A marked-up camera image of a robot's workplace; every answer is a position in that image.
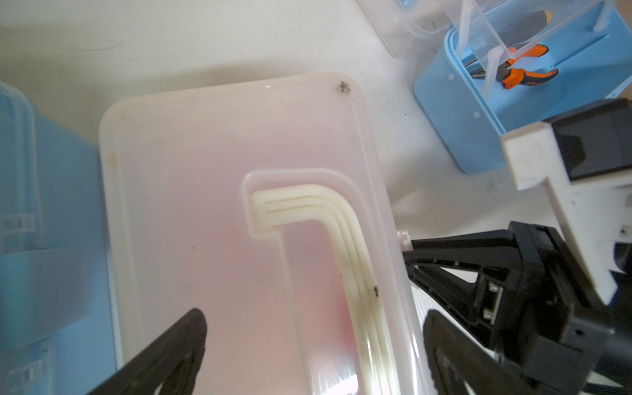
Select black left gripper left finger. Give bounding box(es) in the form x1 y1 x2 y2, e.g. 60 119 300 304
91 309 207 394

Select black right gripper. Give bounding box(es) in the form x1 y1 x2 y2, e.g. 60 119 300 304
403 222 631 394

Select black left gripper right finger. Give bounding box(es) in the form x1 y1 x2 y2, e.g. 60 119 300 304
423 309 533 395

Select blue toolbox with clear lid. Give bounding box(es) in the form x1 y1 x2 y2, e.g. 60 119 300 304
1 85 116 394

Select pink toolbox with clear lid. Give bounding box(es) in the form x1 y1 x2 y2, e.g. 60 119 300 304
99 73 432 394

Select orange handled pliers in box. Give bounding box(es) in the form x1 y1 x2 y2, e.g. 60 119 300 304
495 44 559 90

